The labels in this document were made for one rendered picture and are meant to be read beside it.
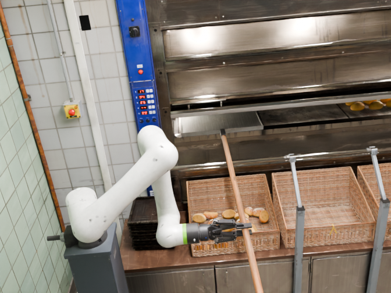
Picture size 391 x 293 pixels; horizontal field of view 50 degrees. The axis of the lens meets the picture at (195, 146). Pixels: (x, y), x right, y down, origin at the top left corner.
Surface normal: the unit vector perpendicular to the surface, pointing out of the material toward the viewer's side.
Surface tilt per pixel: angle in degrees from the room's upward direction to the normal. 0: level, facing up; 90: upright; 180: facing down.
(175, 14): 90
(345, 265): 90
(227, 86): 69
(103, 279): 90
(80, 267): 90
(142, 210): 0
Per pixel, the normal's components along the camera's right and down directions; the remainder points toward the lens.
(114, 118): 0.04, 0.46
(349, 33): 0.01, 0.13
